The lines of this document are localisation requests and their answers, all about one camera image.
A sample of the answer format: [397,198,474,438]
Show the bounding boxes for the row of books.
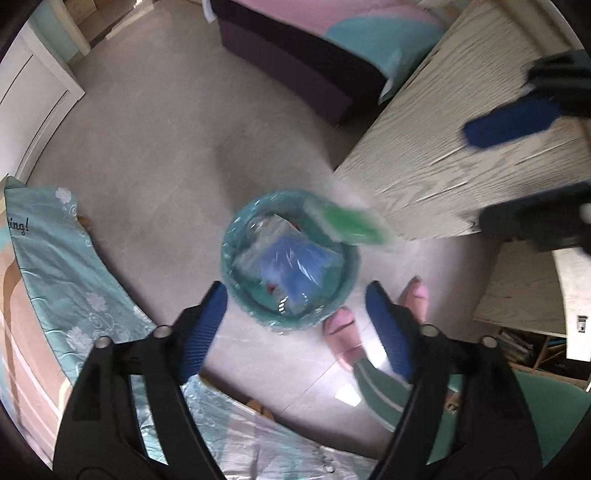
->
[498,327,568,371]

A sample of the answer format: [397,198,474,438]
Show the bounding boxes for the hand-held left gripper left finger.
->
[53,281,229,480]

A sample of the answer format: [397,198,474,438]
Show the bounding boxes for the light wooden desk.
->
[332,0,591,241]

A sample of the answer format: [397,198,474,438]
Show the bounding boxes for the white desk side panel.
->
[553,244,591,361]

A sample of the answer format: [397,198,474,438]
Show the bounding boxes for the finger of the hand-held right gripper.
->
[479,181,591,254]
[464,50,591,151]

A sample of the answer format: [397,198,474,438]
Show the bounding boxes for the bed with pink blue cover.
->
[231,0,448,85]

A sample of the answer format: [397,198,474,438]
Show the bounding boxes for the teal lined trash bin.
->
[221,189,362,334]

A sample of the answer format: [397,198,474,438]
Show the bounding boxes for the green chair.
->
[425,369,588,468]

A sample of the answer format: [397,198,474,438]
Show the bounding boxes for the clear plastic bag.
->
[231,213,296,280]

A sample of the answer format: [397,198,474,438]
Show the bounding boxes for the person's leg green pants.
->
[352,357,417,433]

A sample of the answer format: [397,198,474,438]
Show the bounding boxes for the pink slipper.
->
[322,306,366,373]
[398,275,431,325]

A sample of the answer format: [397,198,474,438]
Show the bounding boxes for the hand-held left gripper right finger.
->
[364,281,544,480]

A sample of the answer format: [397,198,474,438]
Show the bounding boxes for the white cabinet door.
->
[0,21,87,182]

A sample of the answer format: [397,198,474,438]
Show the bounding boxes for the wooden desk shelf board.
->
[472,240,570,337]

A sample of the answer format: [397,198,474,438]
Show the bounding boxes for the blue plastic packet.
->
[261,232,343,303]

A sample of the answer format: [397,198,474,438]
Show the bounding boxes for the green snack packet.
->
[302,196,392,246]

